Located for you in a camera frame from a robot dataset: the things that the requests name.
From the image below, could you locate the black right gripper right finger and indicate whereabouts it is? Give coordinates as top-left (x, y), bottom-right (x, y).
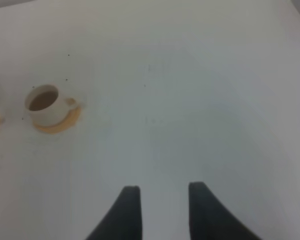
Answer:
top-left (188, 182), bottom-right (259, 240)

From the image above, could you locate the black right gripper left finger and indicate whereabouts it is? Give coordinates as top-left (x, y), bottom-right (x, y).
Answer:
top-left (87, 186), bottom-right (142, 240)

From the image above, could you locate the right orange coaster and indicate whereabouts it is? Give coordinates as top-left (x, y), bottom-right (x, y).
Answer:
top-left (32, 106), bottom-right (82, 135)

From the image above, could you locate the right white teacup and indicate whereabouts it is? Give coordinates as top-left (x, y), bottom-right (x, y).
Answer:
top-left (24, 84), bottom-right (80, 127)

